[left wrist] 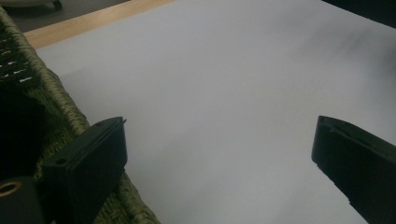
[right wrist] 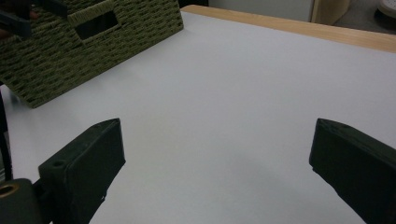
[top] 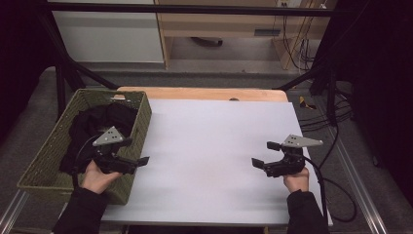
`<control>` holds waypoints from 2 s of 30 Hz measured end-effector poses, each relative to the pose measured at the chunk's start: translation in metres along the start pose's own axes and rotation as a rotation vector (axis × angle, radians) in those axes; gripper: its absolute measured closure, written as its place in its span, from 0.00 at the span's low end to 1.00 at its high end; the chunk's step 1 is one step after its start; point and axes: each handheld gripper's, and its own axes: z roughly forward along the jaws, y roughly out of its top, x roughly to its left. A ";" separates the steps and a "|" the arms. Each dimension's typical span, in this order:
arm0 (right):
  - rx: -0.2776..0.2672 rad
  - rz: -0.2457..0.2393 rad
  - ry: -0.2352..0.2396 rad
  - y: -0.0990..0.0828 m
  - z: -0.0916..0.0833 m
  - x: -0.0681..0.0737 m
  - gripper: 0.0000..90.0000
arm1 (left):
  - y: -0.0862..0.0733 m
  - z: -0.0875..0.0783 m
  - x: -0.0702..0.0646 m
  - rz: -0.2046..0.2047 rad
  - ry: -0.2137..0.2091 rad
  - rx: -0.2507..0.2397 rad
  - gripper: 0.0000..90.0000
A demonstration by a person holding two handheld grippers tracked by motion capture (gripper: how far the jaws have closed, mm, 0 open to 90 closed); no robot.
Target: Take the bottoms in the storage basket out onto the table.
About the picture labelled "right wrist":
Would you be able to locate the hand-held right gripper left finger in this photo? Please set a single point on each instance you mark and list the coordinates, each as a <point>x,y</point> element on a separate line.
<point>81,168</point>

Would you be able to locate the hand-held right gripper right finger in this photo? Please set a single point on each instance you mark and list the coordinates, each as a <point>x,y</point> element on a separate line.
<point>358,171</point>

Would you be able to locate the green woven basket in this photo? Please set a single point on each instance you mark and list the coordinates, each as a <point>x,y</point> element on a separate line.
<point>62,62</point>

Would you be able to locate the wooden table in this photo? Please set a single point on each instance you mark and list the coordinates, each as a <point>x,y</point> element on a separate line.
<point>311,29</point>

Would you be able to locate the white table cover sheet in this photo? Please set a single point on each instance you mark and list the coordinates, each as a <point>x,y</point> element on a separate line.
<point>218,109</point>

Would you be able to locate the white round object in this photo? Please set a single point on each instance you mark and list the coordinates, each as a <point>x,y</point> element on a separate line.
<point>387,7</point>

